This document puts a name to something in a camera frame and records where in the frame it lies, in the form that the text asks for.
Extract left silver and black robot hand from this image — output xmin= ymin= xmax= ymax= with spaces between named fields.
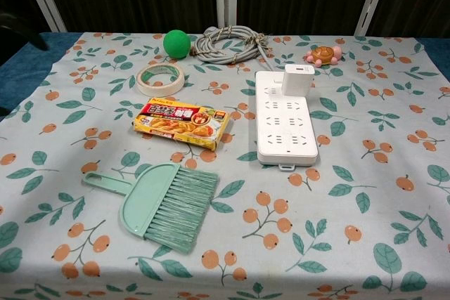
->
xmin=0 ymin=12 xmax=49 ymax=51

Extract white charger adapter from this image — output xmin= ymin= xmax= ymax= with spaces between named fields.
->
xmin=279 ymin=63 xmax=315 ymax=98

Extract white power strip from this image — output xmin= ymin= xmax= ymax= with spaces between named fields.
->
xmin=255 ymin=70 xmax=320 ymax=171

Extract mint green hand brush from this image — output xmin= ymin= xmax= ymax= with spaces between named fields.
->
xmin=82 ymin=162 xmax=219 ymax=254

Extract beige masking tape roll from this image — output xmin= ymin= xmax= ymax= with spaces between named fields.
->
xmin=136 ymin=64 xmax=185 ymax=97

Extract green foam ball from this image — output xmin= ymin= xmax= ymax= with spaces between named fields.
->
xmin=163 ymin=29 xmax=192 ymax=59

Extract yellow curry roux box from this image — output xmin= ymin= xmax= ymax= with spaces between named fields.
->
xmin=132 ymin=98 xmax=231 ymax=152

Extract floral leaf and fruit tablecloth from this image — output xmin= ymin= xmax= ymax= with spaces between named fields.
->
xmin=0 ymin=31 xmax=450 ymax=300

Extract orange and pink turtle toy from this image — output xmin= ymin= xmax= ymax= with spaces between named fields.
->
xmin=304 ymin=45 xmax=346 ymax=68

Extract grey cable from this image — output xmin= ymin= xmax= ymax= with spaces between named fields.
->
xmin=191 ymin=25 xmax=284 ymax=72

